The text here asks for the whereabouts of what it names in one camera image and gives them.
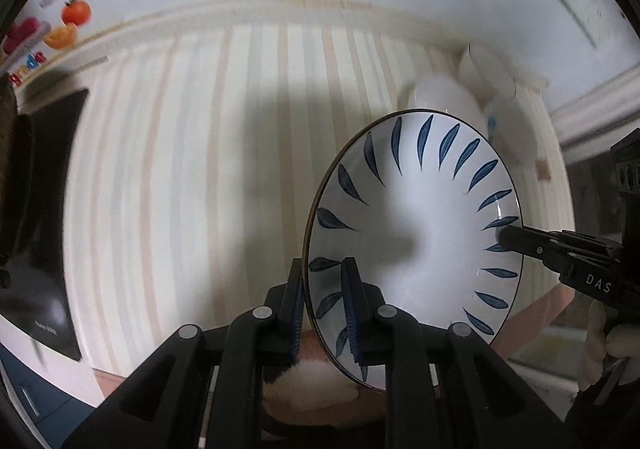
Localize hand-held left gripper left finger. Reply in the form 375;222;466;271
62;257;306;449

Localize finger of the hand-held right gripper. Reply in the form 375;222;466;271
500;225;623;302

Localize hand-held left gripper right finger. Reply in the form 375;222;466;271
341;256;576;449

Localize white plate with blue leaves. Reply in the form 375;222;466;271
302;110;525;391

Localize white bowl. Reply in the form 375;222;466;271
457;43;518;102
406;73;488;130

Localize person's right hand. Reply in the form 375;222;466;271
577;301;640;392

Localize striped cloth with cat print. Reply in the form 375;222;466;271
62;19;576;430

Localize black induction hob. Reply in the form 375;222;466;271
0;88;91;362

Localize dark blue base cabinet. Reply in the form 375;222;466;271
0;344;48;432

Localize colourful wall stickers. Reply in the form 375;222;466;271
0;0;96;85

